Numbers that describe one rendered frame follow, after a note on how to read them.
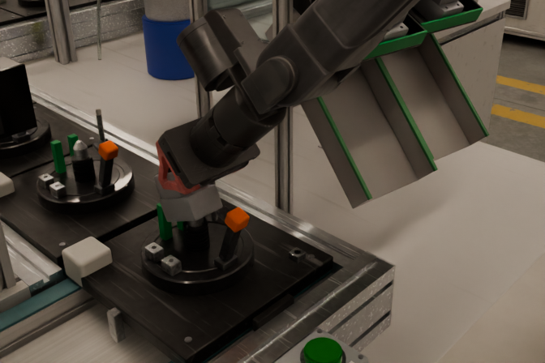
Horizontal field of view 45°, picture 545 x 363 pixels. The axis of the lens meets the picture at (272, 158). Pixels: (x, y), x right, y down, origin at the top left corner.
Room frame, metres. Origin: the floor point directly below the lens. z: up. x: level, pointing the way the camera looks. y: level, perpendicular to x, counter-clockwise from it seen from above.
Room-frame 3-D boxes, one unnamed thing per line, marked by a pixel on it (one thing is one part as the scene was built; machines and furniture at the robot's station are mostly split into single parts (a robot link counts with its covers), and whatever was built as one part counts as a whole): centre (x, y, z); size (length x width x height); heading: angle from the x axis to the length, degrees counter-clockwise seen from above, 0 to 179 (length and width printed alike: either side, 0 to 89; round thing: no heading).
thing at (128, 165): (0.84, 0.28, 1.01); 0.24 x 0.24 x 0.13; 46
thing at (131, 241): (0.66, 0.09, 0.96); 0.24 x 0.24 x 0.02; 46
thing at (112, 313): (0.57, 0.18, 0.95); 0.01 x 0.01 x 0.04; 46
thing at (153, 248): (0.64, 0.14, 1.00); 0.02 x 0.01 x 0.02; 46
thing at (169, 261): (0.62, 0.12, 1.00); 0.02 x 0.01 x 0.02; 46
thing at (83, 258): (0.66, 0.23, 0.97); 0.05 x 0.05 x 0.04; 46
